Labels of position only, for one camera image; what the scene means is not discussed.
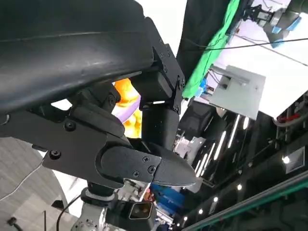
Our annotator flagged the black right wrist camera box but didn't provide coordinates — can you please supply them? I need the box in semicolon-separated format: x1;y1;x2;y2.
105;200;158;231

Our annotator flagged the grey metal box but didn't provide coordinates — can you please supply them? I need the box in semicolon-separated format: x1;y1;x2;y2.
208;64;267;120

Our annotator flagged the thin white cable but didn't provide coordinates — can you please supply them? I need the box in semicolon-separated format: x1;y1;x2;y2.
0;161;43;201

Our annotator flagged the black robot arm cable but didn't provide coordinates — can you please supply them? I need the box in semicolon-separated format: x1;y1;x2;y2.
56;196;82;231

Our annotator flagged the long black hanging cable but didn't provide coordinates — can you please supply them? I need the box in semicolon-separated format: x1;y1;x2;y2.
190;37;308;51

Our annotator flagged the black cloth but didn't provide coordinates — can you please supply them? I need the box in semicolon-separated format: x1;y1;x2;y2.
176;0;233;80

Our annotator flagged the lilac plate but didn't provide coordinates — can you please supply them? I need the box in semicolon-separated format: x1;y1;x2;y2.
115;100;141;125

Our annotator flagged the orange white toy bread roll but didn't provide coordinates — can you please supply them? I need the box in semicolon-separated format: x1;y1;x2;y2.
113;78;141;109
123;108;143;138

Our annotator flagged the green cloth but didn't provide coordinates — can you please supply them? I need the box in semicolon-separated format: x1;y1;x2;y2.
181;0;243;100

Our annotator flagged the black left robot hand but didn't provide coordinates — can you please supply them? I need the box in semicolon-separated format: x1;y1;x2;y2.
0;0;197;191

